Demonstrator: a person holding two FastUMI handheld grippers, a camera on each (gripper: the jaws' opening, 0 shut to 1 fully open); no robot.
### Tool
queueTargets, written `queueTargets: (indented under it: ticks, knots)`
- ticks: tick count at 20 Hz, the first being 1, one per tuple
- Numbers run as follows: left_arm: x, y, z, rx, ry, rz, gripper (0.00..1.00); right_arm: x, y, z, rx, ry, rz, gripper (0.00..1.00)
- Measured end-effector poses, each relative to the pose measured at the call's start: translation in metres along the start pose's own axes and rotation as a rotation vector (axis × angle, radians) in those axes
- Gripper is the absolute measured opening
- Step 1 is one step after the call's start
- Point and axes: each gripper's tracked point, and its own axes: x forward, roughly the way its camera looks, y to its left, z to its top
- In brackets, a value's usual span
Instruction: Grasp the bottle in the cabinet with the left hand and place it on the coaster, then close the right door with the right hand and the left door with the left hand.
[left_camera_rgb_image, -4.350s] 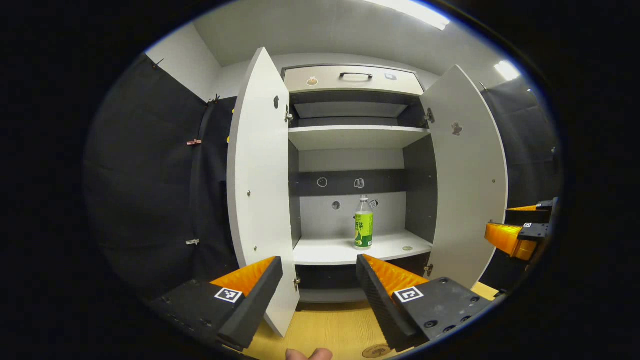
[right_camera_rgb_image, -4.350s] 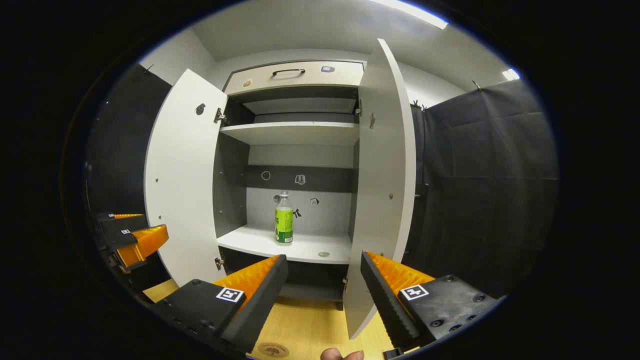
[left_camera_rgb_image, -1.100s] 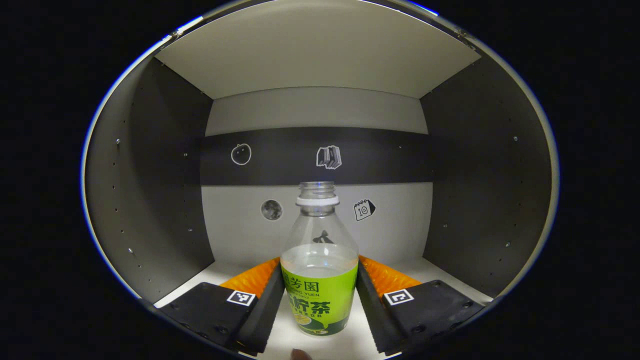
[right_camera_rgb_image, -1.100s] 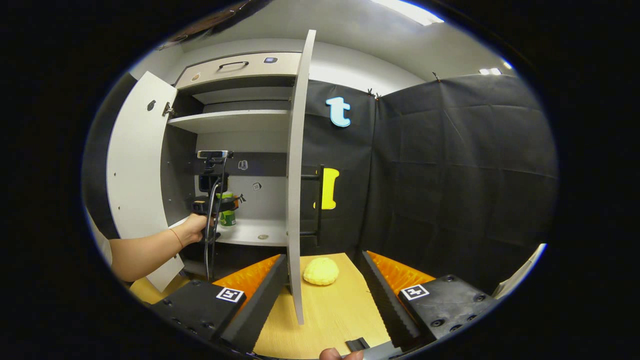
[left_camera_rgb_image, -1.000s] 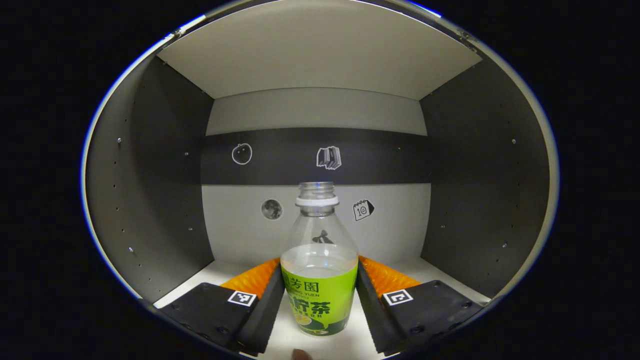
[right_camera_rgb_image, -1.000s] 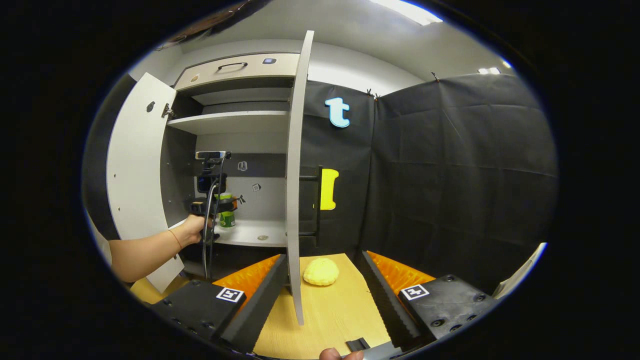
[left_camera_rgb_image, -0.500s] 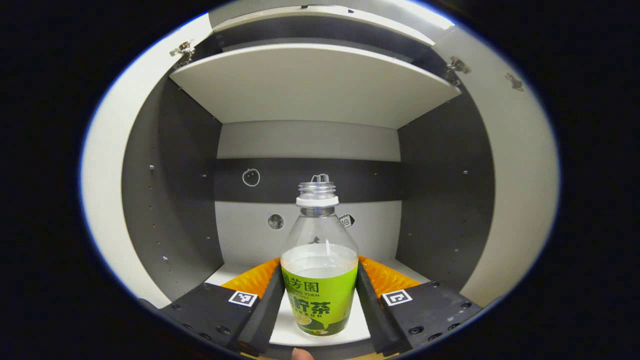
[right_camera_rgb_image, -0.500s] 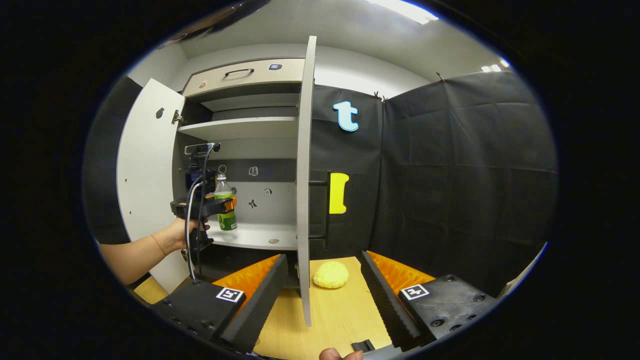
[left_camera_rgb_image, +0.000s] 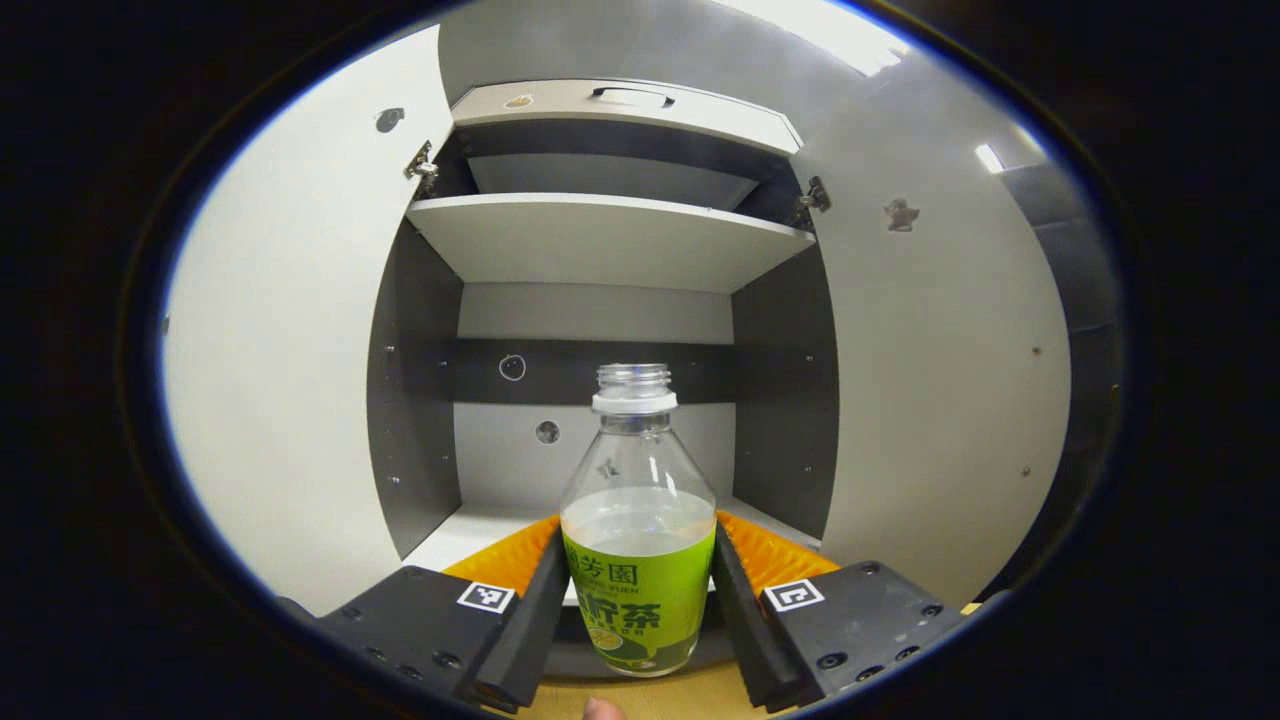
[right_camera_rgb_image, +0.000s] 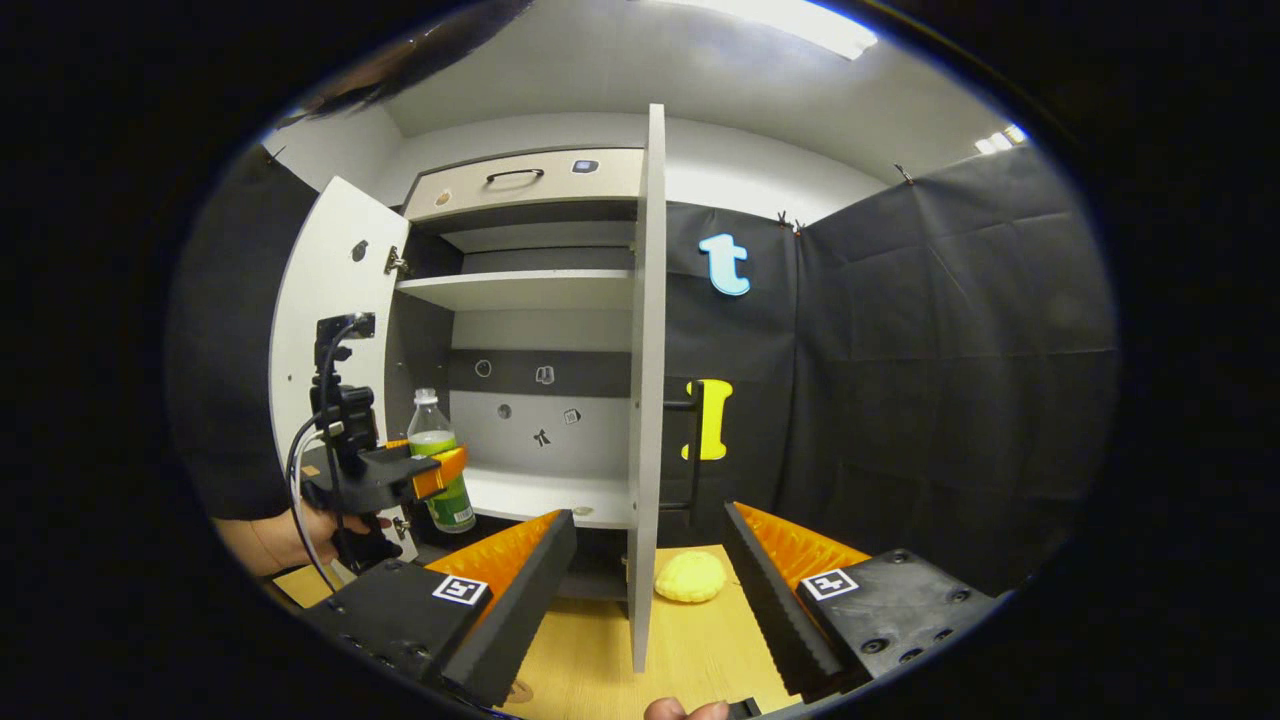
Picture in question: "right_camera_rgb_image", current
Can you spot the white cabinet door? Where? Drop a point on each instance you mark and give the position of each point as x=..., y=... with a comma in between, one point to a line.
x=320, y=260
x=647, y=400

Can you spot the white cabinet shelf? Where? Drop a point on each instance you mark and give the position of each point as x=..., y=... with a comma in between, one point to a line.
x=540, y=495
x=530, y=290

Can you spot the yellow round foam toy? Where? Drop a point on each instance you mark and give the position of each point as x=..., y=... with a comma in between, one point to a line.
x=690, y=577

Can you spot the black binder clip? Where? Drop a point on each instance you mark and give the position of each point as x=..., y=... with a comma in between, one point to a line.
x=903, y=173
x=790, y=221

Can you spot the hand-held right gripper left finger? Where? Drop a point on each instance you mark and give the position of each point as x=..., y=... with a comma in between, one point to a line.
x=520, y=610

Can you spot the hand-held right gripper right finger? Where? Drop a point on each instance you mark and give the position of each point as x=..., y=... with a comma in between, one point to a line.
x=770, y=610

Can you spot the small ceiling light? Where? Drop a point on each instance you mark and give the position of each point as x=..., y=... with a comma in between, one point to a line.
x=1000, y=140

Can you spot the white cabinet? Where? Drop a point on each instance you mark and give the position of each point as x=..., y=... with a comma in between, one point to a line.
x=540, y=330

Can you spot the beige cabinet drawer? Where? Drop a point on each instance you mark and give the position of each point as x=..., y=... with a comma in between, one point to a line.
x=470, y=190

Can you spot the green label plastic bottle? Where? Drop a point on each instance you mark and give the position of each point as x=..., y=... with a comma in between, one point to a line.
x=430, y=415

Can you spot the long ceiling light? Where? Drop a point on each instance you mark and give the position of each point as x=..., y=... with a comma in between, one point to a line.
x=790, y=25

